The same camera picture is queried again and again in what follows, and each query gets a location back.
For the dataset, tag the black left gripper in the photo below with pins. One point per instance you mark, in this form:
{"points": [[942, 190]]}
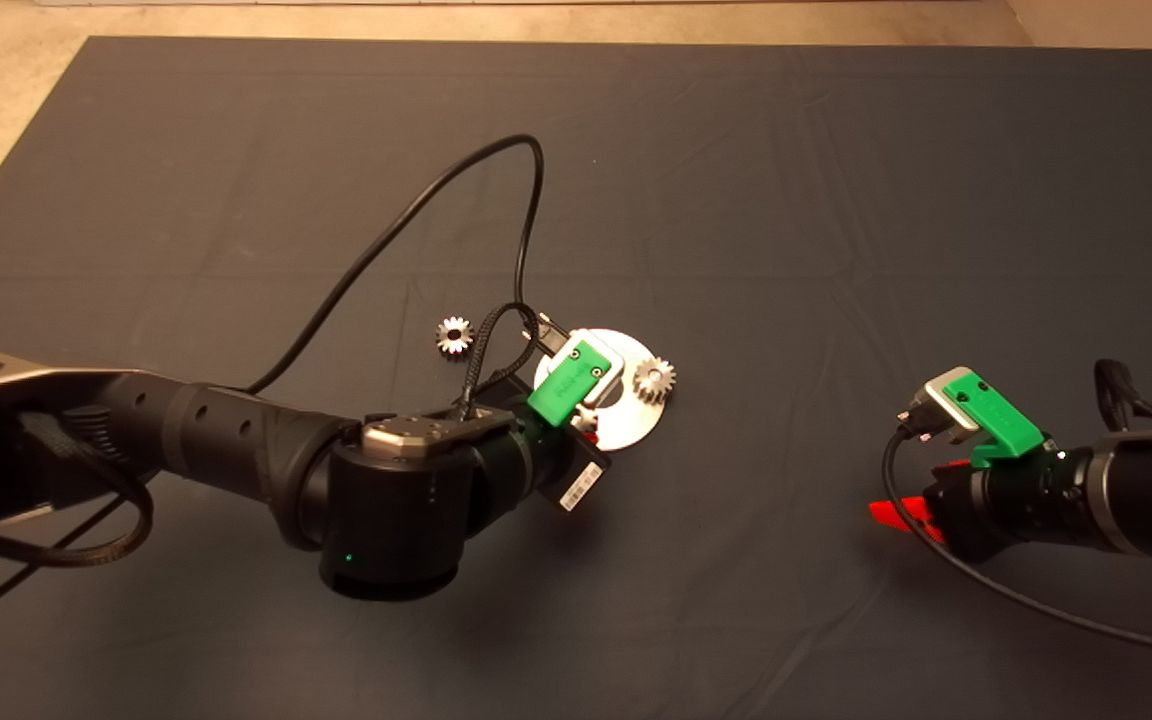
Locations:
{"points": [[546, 460]]}

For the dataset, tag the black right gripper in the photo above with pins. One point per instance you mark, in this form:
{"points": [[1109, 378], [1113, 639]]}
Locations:
{"points": [[1011, 505]]}

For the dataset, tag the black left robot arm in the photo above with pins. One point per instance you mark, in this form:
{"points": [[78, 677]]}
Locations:
{"points": [[236, 440]]}

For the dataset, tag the round metal carrier plate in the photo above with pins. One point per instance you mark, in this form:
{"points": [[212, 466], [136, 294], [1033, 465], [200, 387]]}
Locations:
{"points": [[626, 430]]}

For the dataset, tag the dark grey table cloth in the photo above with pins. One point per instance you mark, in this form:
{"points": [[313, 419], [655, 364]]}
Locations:
{"points": [[836, 200]]}

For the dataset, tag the green left camera mount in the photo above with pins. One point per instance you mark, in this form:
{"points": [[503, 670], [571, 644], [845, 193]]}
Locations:
{"points": [[561, 385]]}

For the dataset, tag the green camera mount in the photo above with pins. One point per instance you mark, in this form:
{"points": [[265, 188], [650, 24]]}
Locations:
{"points": [[561, 385], [996, 410]]}

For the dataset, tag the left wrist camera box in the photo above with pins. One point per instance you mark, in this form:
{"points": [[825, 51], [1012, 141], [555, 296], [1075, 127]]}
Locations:
{"points": [[614, 365]]}

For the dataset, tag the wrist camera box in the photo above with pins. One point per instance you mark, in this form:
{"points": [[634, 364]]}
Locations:
{"points": [[614, 365], [936, 412]]}

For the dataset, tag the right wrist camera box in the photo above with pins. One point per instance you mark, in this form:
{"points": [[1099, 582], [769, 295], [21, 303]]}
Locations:
{"points": [[936, 412]]}

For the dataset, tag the green right camera mount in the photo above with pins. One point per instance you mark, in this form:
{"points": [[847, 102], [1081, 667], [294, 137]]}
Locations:
{"points": [[996, 410]]}

